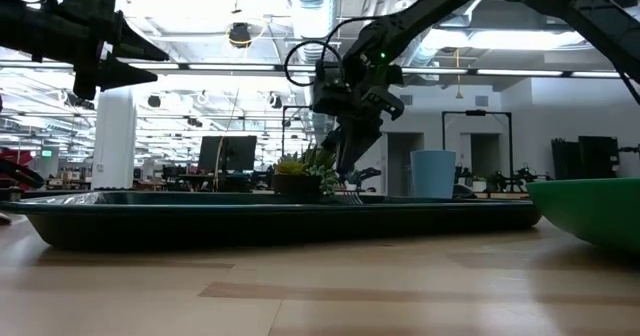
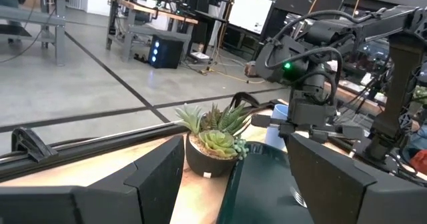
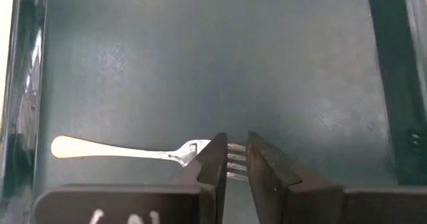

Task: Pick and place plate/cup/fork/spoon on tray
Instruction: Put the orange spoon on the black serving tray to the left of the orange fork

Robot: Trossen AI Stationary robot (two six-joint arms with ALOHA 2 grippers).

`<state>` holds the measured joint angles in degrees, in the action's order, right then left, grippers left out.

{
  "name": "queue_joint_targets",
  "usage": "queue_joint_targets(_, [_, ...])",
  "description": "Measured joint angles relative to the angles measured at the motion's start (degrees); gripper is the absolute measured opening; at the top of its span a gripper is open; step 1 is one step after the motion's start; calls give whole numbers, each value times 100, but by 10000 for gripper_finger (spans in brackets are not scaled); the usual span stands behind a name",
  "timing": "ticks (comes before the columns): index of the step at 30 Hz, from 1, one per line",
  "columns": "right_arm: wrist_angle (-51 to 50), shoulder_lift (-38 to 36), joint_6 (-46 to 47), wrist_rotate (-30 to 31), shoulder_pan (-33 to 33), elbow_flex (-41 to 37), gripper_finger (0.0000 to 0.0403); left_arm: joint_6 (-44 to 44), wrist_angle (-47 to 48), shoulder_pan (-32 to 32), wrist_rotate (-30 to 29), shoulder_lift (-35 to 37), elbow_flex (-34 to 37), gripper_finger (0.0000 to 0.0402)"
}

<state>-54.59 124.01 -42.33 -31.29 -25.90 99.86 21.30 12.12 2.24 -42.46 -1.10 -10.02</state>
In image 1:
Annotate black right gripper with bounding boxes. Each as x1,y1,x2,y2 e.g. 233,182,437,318
310,50,406,176

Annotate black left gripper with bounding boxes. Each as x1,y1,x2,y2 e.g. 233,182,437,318
0,0,171,102

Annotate light blue cup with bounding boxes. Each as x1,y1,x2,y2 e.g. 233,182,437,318
409,148,458,200

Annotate dark green tray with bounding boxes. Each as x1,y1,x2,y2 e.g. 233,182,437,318
0,189,544,253

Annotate green plate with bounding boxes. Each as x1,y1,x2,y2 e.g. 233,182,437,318
524,176,640,255

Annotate fork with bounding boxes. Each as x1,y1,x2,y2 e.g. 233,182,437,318
340,185,365,206

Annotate succulent plant in pot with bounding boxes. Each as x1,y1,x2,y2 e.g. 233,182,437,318
271,145,342,197

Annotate white pillar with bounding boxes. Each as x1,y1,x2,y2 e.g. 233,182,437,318
90,87,138,192

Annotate black round ceiling device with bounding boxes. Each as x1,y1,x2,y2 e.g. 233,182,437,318
227,21,253,50

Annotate black computer monitor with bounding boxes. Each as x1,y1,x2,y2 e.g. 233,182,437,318
197,135,258,174

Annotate red and black machine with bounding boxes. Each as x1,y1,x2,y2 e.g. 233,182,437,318
0,146,47,191

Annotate black background robot arms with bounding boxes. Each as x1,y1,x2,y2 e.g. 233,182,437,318
483,163,552,193

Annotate black equipment cabinet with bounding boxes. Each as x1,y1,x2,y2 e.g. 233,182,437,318
550,135,622,181

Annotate narrow black metal frame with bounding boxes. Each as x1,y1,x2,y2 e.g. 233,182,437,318
281,104,314,158

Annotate black looped gripper cable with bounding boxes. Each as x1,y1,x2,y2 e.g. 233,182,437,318
283,16,384,88

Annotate yellow hanging cord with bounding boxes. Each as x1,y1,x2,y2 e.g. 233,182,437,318
453,48,465,101

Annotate silver ceiling duct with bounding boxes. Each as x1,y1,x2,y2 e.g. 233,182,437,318
284,0,342,65

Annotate tall black metal frame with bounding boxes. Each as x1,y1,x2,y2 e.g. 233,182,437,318
441,109,514,181

